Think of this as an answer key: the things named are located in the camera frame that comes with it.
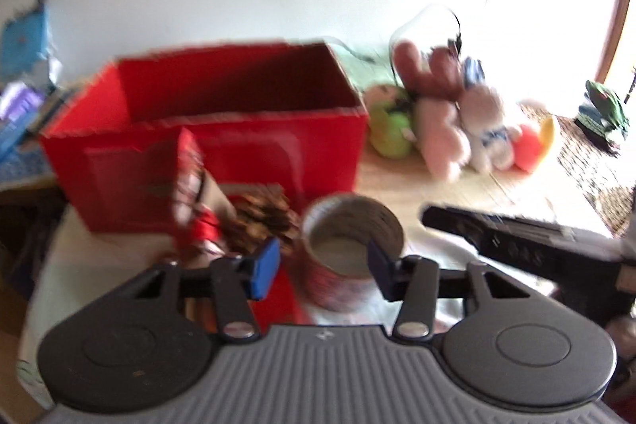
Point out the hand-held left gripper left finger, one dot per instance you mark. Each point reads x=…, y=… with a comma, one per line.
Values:
x=263, y=267

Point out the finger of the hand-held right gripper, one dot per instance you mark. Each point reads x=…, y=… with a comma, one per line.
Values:
x=516, y=245

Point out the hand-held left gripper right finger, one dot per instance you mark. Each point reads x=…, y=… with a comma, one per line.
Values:
x=380, y=272

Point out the brown pine cone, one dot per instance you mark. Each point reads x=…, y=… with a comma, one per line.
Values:
x=258, y=215

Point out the patterned tin can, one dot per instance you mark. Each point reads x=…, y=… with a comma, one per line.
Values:
x=328, y=285

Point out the small red carton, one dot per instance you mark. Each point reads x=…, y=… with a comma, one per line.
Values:
x=186, y=165

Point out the large red cardboard box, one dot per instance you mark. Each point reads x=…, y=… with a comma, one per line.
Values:
x=308, y=146

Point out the red and yellow plush toy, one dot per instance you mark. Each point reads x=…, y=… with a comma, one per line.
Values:
x=529, y=146

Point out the brown woven mat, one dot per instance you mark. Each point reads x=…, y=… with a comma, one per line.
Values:
x=591, y=175

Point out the pink plush toy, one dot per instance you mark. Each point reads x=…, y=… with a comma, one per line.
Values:
x=442, y=136

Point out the white plush rabbit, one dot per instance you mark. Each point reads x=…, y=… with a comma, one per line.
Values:
x=484, y=116

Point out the green plush toy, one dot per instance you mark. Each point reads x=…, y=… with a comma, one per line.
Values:
x=392, y=126

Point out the green folded cloth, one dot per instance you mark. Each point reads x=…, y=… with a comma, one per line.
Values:
x=603, y=103

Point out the pastel striped blanket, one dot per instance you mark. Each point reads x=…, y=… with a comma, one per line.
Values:
x=89, y=255

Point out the black charger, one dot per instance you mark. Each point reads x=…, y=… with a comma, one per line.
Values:
x=455, y=45

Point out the blue checkered cloth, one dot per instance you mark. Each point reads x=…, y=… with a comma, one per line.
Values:
x=20, y=170

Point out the blue case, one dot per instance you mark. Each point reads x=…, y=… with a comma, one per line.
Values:
x=12, y=136

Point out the purple packet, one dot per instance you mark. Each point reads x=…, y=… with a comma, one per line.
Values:
x=20, y=98

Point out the blue packet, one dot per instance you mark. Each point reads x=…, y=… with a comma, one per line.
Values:
x=25, y=36

